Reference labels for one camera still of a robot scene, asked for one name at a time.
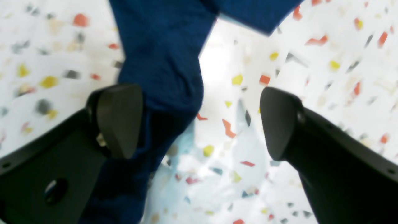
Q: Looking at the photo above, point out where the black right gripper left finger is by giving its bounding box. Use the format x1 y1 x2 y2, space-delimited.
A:
0 84 143 224

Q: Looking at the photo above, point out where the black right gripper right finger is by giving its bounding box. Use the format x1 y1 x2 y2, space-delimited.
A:
260 87 398 224

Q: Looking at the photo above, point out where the navy blue t-shirt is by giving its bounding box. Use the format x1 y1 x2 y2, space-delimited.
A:
79 0 301 224

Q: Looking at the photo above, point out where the terrazzo pattern table cloth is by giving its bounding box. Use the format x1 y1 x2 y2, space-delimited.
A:
1 0 397 224

